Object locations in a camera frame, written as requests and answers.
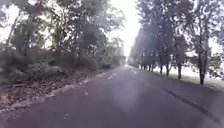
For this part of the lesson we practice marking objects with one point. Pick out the grey asphalt road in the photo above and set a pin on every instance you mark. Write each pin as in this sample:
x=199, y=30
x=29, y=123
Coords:
x=126, y=100

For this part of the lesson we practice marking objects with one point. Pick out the dense wood of trees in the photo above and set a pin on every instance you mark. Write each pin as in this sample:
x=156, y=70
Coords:
x=66, y=36

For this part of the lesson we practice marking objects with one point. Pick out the row of tall trees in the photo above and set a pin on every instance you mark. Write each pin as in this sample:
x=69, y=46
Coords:
x=166, y=36

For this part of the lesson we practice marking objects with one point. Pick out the leaf-strewn earth verge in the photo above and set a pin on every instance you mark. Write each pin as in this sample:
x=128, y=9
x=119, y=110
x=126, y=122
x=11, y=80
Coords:
x=33, y=90

